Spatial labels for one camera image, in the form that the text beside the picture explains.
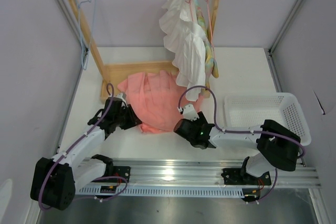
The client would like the pink pleated skirt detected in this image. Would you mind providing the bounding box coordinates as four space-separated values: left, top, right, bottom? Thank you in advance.
118 70 203 134

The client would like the blue wire hanger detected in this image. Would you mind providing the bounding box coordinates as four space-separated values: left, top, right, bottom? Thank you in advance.
68 0 97 70

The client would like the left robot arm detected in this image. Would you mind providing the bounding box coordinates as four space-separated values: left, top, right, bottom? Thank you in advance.
30 93 142 210

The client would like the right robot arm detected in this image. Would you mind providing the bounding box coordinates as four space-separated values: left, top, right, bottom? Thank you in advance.
174 112 304 185

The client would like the pink hanger with floral garment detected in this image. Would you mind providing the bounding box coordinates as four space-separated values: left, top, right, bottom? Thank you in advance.
196 0 217 59

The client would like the wooden clothes rack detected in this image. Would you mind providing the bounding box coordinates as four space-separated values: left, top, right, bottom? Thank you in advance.
68 0 219 88

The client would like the white plastic basket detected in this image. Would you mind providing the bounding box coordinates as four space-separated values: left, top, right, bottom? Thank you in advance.
224 92 311 146

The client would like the pastel floral garment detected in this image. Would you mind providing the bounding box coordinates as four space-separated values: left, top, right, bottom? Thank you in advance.
193 0 219 88

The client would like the white ruffled garment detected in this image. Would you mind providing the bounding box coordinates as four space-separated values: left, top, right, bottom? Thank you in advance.
159 0 206 102

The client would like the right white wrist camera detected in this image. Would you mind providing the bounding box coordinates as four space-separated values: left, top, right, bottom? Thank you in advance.
178 103 200 121

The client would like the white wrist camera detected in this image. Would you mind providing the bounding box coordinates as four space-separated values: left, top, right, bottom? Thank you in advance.
178 103 200 121
116 92 127 102

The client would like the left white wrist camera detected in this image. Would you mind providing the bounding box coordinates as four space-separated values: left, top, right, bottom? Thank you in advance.
116 92 127 102

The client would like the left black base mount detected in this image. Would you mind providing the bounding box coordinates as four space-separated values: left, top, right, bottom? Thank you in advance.
103 165 131 182

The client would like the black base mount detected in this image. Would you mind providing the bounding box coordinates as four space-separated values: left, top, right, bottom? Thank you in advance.
103 165 131 182
221 168 271 186

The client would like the aluminium mounting rail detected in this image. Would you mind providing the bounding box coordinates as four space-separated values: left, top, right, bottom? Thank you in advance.
113 159 321 189

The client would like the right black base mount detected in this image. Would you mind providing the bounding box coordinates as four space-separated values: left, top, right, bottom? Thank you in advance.
221 168 271 186

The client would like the slotted cable duct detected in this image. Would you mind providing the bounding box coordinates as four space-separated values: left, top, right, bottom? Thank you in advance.
76 185 252 198

